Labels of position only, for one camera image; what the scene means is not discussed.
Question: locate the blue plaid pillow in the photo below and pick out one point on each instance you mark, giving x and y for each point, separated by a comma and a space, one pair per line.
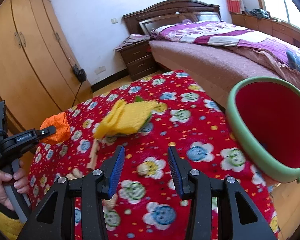
293, 60

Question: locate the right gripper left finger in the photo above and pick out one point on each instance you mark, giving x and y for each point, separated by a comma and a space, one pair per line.
112, 170

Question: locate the wall light switch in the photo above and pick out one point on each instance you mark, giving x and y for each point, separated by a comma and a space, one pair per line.
114, 21

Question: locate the teal clothes pile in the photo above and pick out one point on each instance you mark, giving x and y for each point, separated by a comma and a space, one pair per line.
259, 13

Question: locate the purple floral duvet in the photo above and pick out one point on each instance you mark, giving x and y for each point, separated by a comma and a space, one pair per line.
219, 33

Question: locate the wall socket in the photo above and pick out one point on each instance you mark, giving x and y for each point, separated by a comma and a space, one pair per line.
100, 70

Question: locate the black hanging bag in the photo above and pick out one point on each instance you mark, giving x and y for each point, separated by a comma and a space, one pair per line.
79, 73

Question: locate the yellow foam net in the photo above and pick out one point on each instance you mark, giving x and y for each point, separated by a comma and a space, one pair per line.
126, 118

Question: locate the folded cloth on nightstand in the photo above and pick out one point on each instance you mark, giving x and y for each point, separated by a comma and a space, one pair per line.
132, 39

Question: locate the side finger of the black left gripper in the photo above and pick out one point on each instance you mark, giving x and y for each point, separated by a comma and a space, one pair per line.
46, 132

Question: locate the wooden stick piece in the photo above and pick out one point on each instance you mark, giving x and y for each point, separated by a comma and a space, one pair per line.
93, 155

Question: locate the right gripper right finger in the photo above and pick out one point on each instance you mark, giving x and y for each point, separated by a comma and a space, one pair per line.
179, 169

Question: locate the orange foam net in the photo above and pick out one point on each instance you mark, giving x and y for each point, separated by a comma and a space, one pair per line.
62, 127

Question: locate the low wooden cabinet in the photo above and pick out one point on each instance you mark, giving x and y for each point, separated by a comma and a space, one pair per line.
281, 30

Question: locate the dark wooden bed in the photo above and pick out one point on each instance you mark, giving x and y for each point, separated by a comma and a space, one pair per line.
216, 68

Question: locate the green red trash bin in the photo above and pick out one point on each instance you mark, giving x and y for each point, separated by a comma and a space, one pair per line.
264, 115

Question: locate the dark wooden nightstand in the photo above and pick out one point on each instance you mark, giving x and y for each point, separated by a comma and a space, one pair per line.
138, 59

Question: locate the window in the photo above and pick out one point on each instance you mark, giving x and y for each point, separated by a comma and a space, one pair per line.
282, 10

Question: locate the peanut shell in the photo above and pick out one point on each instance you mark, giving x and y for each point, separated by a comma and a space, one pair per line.
75, 173

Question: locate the wooden wardrobe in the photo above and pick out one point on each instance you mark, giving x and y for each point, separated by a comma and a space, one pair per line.
37, 65

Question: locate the yellow sleeve forearm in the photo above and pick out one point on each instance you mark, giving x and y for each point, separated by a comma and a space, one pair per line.
10, 225

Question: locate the red smiley flower quilt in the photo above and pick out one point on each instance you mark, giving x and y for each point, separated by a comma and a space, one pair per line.
147, 205

